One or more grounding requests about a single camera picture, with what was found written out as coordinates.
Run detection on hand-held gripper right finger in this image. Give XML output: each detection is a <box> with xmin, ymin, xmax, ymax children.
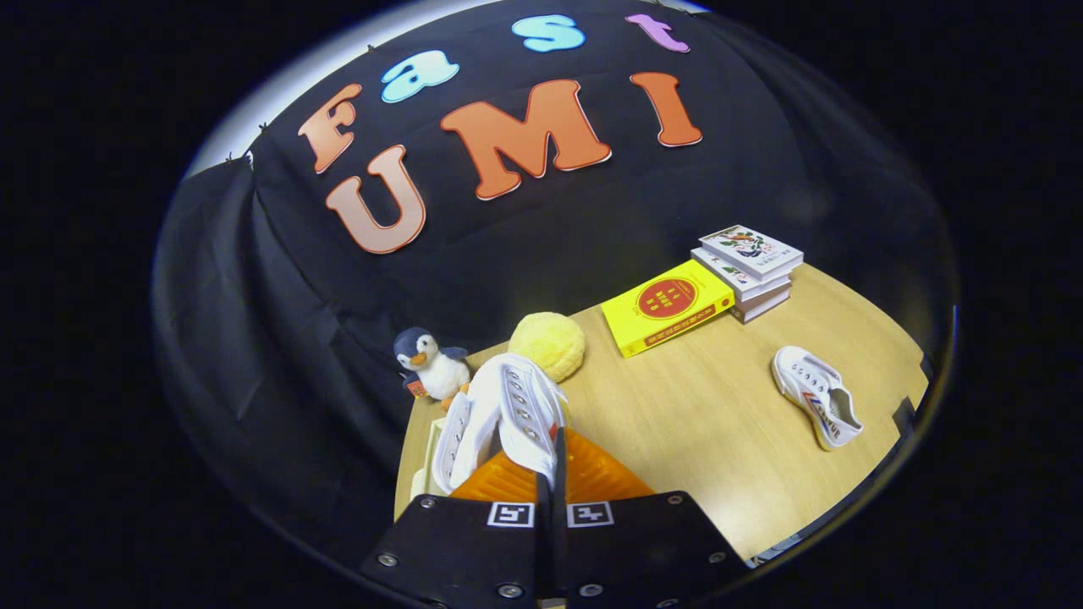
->
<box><xmin>554</xmin><ymin>427</ymin><xmax>750</xmax><ymax>609</ymax></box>

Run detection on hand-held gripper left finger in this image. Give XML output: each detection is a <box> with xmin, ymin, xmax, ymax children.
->
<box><xmin>360</xmin><ymin>448</ymin><xmax>551</xmax><ymax>609</ymax></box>

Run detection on beige fabric storage box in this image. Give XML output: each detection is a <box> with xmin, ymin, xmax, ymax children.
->
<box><xmin>410</xmin><ymin>416</ymin><xmax>449</xmax><ymax>500</ymax></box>

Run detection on white canvas shoe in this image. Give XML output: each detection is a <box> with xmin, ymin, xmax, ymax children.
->
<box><xmin>430</xmin><ymin>353</ymin><xmax>569</xmax><ymax>496</ymax></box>
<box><xmin>772</xmin><ymin>346</ymin><xmax>864</xmax><ymax>451</ymax></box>

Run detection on penguin plush toy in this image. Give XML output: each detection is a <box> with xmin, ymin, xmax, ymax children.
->
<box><xmin>393</xmin><ymin>327</ymin><xmax>471</xmax><ymax>411</ymax></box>

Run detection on yellow round soft bun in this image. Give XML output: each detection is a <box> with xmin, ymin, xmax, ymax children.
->
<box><xmin>509</xmin><ymin>312</ymin><xmax>586</xmax><ymax>383</ymax></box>

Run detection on yellow book red circle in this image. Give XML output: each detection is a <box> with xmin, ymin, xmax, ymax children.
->
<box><xmin>601</xmin><ymin>259</ymin><xmax>735</xmax><ymax>359</ymax></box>

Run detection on white book bird print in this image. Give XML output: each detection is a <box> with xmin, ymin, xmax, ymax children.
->
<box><xmin>699</xmin><ymin>224</ymin><xmax>805</xmax><ymax>282</ymax></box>

